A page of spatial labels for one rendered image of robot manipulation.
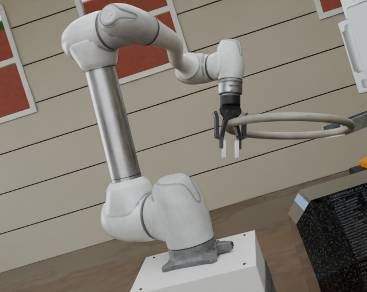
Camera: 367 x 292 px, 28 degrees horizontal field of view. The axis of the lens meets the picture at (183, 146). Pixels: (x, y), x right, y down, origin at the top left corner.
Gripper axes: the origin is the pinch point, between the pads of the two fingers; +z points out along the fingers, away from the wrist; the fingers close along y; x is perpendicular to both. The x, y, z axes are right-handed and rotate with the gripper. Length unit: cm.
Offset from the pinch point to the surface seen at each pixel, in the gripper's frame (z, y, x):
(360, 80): -53, 106, 98
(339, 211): 21, 53, 18
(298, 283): 62, 118, 212
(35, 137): -97, -37, 702
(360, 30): -55, 63, 16
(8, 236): 32, -65, 742
